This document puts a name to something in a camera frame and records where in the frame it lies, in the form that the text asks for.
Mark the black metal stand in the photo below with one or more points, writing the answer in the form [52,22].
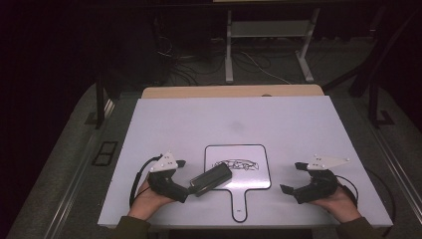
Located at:
[373,83]

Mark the metal floor rail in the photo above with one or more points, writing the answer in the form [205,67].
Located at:
[396,172]
[71,189]

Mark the black whiteboard eraser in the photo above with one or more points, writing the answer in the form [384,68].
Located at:
[211,179]

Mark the white paddle whiteboard black rim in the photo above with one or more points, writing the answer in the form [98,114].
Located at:
[247,181]

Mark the wooden table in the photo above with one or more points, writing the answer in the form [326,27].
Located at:
[232,91]

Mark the white metal stand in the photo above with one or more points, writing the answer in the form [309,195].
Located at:
[270,29]

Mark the person's right hand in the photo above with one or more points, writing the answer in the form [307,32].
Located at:
[340,204]

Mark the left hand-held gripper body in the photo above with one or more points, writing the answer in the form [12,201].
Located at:
[164,186]

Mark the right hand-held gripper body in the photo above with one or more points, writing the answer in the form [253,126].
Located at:
[318,186]

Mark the person's left hand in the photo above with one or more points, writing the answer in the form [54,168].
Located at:
[146,202]

